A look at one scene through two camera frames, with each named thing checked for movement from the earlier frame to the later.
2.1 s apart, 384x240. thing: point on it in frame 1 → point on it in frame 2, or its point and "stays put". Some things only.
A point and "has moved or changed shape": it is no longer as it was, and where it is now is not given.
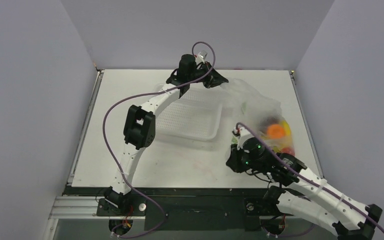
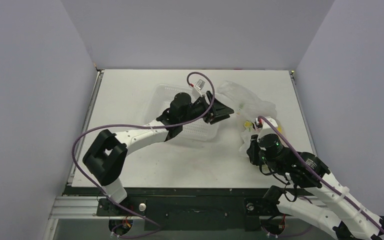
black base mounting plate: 193,209 stays put
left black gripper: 214,79 → 222,112
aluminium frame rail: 74,207 stays put
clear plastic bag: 258,116 has moved or changed shape
